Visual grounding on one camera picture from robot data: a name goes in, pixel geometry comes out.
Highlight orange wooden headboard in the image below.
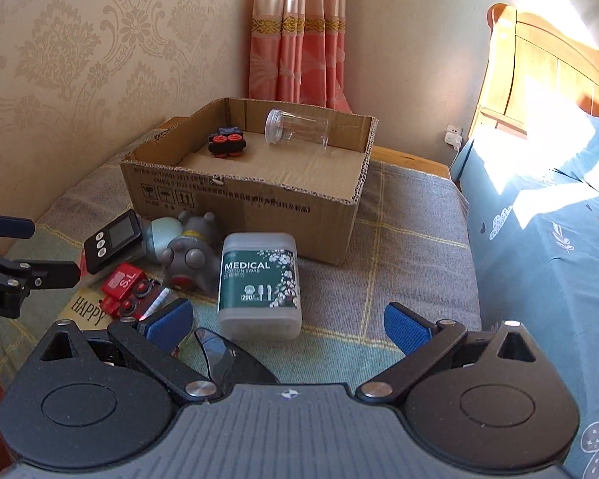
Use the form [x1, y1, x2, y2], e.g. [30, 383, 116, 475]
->
[467, 3, 599, 136]

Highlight mint green egg-shaped case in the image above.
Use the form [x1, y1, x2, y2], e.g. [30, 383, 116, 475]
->
[143, 218, 184, 263]

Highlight red toy train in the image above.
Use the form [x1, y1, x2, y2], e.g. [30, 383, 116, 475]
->
[100, 263, 171, 320]

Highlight white medical cotton swab box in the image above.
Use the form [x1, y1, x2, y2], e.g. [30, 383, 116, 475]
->
[217, 232, 303, 342]

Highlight clear plastic jar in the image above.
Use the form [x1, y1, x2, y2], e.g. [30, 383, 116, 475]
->
[264, 108, 330, 148]

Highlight black digital timer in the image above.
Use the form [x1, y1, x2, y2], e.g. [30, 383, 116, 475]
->
[83, 210, 143, 275]

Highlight black toy car red wheels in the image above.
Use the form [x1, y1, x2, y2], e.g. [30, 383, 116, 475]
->
[208, 127, 246, 158]

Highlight pink patterned curtain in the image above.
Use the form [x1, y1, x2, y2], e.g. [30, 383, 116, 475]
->
[249, 0, 350, 113]

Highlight white wall plug charger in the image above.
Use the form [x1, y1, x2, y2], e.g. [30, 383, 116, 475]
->
[444, 125, 463, 151]

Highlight blue floral bed sheet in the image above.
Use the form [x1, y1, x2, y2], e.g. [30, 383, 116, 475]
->
[451, 111, 599, 478]

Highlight grey rubber animal toy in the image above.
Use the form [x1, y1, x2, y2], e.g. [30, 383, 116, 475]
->
[158, 211, 220, 295]

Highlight brown cardboard box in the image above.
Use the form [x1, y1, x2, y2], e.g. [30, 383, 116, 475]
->
[121, 97, 377, 265]

